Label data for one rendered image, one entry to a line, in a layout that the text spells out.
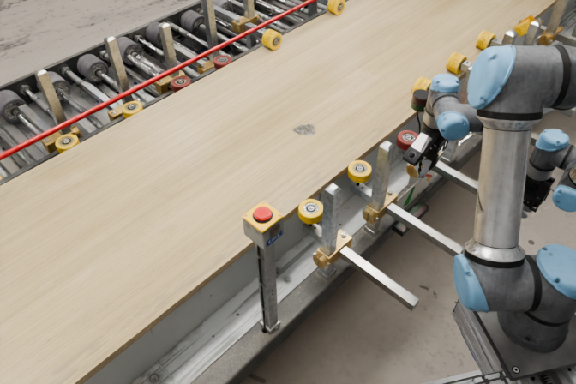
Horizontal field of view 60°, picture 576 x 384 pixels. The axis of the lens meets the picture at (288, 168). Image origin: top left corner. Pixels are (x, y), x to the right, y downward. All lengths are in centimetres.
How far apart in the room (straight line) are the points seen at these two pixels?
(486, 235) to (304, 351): 141
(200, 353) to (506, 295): 95
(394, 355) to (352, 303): 30
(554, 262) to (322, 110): 111
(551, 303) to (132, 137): 144
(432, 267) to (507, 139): 169
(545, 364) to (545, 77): 63
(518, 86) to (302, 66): 136
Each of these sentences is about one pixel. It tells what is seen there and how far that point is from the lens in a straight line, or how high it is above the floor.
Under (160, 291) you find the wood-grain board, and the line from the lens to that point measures 146.
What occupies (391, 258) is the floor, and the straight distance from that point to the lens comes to 263.
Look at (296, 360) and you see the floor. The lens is 231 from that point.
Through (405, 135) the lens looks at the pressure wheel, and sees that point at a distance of 189.
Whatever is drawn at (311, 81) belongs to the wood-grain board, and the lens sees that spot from 213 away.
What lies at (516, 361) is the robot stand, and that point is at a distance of 127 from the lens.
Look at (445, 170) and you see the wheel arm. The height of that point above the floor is 86.
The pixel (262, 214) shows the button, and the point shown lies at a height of 123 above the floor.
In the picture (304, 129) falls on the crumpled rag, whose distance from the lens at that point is 186.
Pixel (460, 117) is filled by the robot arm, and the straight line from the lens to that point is 135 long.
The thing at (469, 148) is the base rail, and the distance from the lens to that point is 221.
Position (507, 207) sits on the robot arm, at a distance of 105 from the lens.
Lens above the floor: 211
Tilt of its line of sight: 45 degrees down
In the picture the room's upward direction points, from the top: 1 degrees counter-clockwise
